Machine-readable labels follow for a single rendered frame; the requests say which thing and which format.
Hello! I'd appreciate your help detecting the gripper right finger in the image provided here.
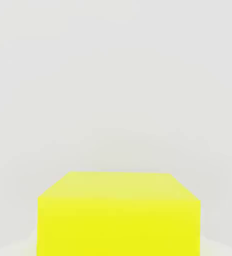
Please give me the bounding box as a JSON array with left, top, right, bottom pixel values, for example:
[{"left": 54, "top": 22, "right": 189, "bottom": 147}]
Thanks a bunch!
[{"left": 200, "top": 235, "right": 232, "bottom": 256}]

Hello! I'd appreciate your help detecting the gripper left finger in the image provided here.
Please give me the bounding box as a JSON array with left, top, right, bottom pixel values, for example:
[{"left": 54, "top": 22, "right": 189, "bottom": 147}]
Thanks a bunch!
[{"left": 0, "top": 229, "right": 38, "bottom": 256}]

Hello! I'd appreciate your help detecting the small yellow cube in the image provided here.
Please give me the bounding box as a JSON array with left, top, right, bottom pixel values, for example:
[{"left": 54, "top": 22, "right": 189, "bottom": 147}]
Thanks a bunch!
[{"left": 36, "top": 170, "right": 202, "bottom": 256}]

